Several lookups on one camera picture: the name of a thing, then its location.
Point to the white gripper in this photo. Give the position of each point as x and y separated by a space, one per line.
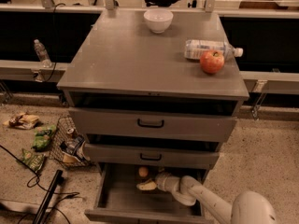
163 180

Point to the small orange fruit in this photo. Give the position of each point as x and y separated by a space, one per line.
143 171

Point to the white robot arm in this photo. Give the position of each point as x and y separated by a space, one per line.
249 207

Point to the grey open bottom drawer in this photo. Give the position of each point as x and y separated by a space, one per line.
119 201

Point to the grey middle drawer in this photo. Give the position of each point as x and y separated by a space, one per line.
151 156

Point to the grey metal drawer cabinet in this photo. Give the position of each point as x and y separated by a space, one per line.
123 65

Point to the grey top drawer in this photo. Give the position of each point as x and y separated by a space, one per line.
153 124

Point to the dark snack bag in basket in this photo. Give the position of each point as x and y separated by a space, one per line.
74 148

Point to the soda can in basket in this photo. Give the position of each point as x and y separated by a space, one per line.
71 132

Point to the black bar on floor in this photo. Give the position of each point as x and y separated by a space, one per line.
46 201

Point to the green chip bag upper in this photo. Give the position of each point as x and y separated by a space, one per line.
43 136

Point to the green chip bag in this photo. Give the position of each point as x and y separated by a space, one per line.
31 160
43 136

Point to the green chip bag lower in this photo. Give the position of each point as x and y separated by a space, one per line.
31 160

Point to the red apple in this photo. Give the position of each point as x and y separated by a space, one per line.
212 61

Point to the clear plastic water bottle lying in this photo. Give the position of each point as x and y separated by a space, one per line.
195 48

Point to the brown snack wrapper on floor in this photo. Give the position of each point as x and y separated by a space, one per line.
22 121

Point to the white ceramic bowl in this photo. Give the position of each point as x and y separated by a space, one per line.
158 20

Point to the upright plastic water bottle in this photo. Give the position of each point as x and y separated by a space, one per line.
42 54

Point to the wire mesh basket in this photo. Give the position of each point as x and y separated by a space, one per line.
63 124

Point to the grey metal rail ledge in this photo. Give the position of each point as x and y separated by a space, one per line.
30 71

